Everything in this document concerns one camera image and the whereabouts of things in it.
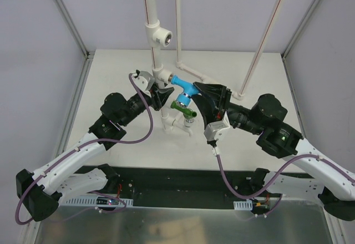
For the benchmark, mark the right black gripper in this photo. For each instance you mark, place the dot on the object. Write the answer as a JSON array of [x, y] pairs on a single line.
[[224, 100]]

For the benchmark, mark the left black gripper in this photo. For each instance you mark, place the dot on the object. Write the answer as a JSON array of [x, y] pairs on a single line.
[[155, 98]]

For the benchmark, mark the blue plastic faucet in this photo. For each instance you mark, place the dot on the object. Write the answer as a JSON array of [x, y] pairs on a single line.
[[188, 90]]

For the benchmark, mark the white pipe assembly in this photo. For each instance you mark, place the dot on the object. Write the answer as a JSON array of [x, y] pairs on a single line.
[[159, 37]]

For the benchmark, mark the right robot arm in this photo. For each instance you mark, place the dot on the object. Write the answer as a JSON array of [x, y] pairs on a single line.
[[307, 172]]

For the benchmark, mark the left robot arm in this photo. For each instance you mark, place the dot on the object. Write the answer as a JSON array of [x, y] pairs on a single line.
[[99, 139]]

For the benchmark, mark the green plastic faucet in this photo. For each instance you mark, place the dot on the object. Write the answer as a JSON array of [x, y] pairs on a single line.
[[187, 112]]

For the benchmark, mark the white plastic faucet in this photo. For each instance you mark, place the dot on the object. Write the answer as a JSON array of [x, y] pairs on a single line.
[[185, 125]]

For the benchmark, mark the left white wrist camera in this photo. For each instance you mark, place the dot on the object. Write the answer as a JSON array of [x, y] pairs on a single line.
[[144, 81]]

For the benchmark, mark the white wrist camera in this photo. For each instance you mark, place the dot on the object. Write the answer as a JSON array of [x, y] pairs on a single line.
[[144, 81], [216, 131]]

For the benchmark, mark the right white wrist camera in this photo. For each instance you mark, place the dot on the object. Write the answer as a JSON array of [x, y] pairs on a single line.
[[216, 131]]

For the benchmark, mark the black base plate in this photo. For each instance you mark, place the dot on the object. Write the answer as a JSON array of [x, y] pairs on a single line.
[[171, 188]]

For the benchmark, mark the front aluminium rail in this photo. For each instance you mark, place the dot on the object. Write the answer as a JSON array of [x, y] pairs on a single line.
[[80, 184]]

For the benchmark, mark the right white cable duct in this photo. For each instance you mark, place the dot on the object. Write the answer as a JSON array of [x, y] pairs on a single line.
[[243, 205]]

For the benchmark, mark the white cable duct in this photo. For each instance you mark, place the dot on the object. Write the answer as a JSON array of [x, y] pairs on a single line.
[[99, 201], [243, 205]]

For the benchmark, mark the left white cable duct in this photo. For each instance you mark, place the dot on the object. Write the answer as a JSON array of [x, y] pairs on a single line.
[[99, 201]]

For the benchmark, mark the left aluminium frame post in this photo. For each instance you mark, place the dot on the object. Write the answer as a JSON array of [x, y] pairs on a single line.
[[67, 18]]

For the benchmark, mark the aluminium frame post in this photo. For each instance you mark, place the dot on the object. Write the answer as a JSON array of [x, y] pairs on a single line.
[[67, 18], [314, 5]]

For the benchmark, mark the right aluminium frame post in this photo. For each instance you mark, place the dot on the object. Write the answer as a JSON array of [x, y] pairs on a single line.
[[314, 5]]

